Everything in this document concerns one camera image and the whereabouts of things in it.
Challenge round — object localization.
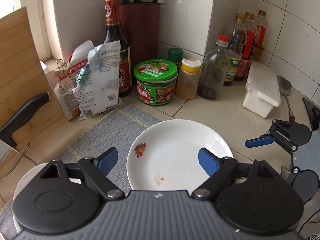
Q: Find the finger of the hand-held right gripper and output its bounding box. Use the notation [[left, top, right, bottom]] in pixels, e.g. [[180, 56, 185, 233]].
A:
[[286, 152, 300, 187], [244, 119, 298, 155]]

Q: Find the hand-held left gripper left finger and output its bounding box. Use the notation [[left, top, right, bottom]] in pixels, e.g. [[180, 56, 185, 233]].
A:
[[37, 147, 125, 201]]

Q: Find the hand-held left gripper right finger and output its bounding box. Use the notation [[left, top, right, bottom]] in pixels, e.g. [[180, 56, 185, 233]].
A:
[[191, 147, 275, 201]]

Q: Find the white flower-print plate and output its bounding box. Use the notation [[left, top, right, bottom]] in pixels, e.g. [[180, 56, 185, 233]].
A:
[[126, 119, 234, 192]]

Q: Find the plain white bowl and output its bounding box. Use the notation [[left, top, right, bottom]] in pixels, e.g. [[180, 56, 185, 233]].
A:
[[12, 162, 82, 233]]

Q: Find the black stove top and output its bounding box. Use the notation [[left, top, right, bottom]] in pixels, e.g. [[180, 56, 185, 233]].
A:
[[302, 96, 320, 133]]

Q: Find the grey checked mat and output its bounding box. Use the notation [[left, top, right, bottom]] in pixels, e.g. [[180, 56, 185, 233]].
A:
[[0, 104, 162, 240]]

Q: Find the metal spatula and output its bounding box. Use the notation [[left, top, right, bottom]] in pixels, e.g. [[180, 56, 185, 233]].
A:
[[276, 75, 297, 124]]

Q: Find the white plastic lidded box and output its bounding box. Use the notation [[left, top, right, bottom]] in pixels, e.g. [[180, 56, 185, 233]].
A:
[[242, 60, 282, 119]]

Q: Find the white and blue bag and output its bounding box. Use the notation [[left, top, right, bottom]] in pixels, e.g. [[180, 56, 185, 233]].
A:
[[72, 41, 123, 119]]

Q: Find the yellow-capped spice jar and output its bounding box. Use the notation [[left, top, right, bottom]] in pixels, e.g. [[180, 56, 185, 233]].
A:
[[175, 58, 202, 100]]

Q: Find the red-label sauce bottle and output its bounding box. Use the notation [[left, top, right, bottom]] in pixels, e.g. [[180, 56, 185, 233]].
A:
[[235, 11, 258, 82]]

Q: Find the orange and white bag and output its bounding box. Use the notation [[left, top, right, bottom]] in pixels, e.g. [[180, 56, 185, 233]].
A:
[[54, 40, 95, 122]]

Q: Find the green-lidded sauce jar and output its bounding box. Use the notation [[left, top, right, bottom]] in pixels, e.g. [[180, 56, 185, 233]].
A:
[[133, 59, 179, 106]]

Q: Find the red-capped glass bottle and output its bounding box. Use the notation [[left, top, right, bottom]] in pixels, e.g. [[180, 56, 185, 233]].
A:
[[197, 35, 230, 100]]

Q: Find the green binder clip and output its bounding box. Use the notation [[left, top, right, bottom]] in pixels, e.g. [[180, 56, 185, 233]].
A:
[[75, 66, 92, 87]]

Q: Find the green-label oil bottle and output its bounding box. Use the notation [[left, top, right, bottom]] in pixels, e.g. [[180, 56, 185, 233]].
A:
[[224, 14, 248, 87]]

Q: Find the dark soy sauce bottle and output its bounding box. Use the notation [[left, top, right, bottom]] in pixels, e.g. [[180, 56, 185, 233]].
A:
[[102, 0, 132, 98]]

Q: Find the gold binder clip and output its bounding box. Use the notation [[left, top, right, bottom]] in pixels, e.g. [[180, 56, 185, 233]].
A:
[[54, 59, 69, 78]]

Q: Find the small green-capped bottle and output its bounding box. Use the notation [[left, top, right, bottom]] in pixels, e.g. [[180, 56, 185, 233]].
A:
[[167, 47, 184, 68]]

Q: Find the clear yellow-capped bottle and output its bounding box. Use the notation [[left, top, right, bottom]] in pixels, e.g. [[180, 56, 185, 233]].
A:
[[252, 9, 270, 63]]

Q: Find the dark red knife block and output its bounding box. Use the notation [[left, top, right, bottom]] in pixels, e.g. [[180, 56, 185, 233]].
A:
[[119, 2, 165, 68]]

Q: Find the bamboo cutting board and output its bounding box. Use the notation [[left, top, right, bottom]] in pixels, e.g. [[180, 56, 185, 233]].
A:
[[0, 6, 65, 173]]

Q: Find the metal wire rack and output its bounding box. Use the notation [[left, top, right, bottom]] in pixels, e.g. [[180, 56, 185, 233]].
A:
[[0, 142, 38, 180]]

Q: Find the black-handled cleaver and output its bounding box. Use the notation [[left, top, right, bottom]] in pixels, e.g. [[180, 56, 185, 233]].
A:
[[0, 92, 50, 164]]

